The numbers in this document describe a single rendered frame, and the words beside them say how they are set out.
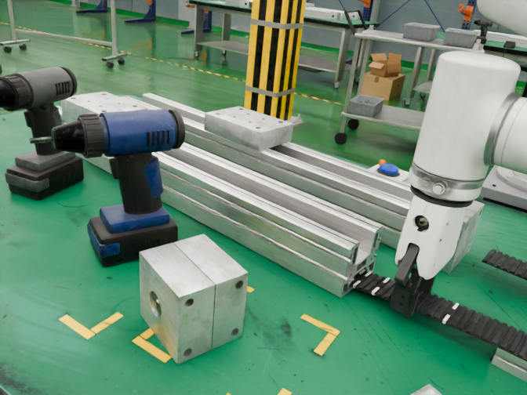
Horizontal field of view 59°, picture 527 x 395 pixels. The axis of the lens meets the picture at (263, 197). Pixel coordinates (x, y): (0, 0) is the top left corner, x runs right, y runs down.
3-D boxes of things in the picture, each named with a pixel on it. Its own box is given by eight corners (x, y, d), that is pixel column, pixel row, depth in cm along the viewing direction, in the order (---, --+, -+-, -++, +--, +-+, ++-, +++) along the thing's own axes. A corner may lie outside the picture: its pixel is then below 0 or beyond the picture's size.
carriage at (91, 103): (148, 137, 102) (147, 107, 100) (103, 147, 95) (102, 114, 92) (106, 119, 111) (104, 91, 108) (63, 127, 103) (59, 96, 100)
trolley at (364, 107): (454, 148, 401) (489, 25, 358) (452, 168, 354) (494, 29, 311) (337, 125, 431) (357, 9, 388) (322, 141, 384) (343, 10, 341)
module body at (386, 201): (420, 232, 87) (432, 191, 83) (397, 251, 80) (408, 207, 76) (150, 122, 131) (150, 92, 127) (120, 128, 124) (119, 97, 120)
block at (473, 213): (473, 247, 84) (489, 200, 80) (448, 273, 75) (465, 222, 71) (425, 228, 89) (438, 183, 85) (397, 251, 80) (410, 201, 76)
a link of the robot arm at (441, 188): (470, 189, 50) (463, 214, 52) (494, 170, 57) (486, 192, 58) (399, 165, 55) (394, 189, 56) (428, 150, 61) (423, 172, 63)
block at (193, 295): (258, 329, 59) (265, 266, 55) (177, 365, 52) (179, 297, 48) (216, 287, 66) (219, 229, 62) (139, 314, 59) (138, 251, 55)
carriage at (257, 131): (289, 153, 102) (293, 123, 100) (257, 164, 95) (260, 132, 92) (237, 133, 111) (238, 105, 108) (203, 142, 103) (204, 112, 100)
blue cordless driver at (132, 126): (186, 251, 73) (190, 116, 64) (50, 281, 63) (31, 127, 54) (168, 229, 79) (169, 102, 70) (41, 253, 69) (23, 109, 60)
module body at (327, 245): (372, 271, 73) (383, 224, 70) (339, 298, 66) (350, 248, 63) (89, 135, 117) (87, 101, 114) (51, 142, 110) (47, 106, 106)
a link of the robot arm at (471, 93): (503, 173, 56) (430, 150, 61) (541, 61, 50) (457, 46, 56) (478, 190, 50) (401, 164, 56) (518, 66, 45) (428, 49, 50)
